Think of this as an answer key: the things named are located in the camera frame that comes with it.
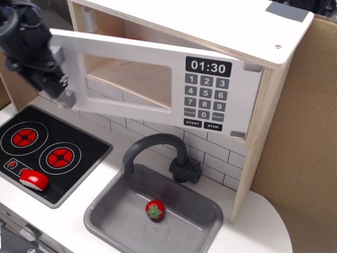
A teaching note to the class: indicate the dark grey toy faucet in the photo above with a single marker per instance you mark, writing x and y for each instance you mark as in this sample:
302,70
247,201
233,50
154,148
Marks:
167,145

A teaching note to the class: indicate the grey tape patch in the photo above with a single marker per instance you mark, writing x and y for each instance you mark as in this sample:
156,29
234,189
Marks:
286,11

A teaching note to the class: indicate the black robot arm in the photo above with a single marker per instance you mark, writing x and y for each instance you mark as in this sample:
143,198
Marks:
20,8

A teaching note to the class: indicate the white door latch block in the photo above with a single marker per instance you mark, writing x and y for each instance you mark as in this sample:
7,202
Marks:
89,19

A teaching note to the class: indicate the brown cardboard panel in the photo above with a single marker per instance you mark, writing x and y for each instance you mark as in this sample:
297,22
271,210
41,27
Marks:
297,169

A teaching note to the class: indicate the grey microwave door handle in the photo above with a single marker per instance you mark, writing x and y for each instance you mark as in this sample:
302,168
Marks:
64,96

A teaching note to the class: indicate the white microwave door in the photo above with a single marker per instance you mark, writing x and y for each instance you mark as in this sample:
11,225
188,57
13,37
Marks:
179,86

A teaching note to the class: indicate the white wooden toy microwave cabinet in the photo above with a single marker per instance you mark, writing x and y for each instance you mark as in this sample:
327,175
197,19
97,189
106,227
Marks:
239,29

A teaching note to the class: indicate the red white toy sushi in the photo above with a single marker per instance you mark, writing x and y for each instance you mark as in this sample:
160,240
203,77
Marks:
34,179

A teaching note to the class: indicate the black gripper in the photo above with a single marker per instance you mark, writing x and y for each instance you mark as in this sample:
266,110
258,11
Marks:
25,42

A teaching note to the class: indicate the red toy strawberry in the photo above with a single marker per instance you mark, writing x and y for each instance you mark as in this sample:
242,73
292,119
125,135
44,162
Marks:
155,210

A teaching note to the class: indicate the grey toy sink basin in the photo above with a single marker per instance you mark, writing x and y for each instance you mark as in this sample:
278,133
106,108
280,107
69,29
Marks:
117,215

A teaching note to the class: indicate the red orange toy food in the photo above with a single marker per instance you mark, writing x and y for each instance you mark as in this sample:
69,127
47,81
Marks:
120,62

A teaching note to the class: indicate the black toy stovetop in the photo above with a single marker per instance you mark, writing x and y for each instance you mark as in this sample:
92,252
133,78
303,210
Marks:
34,140

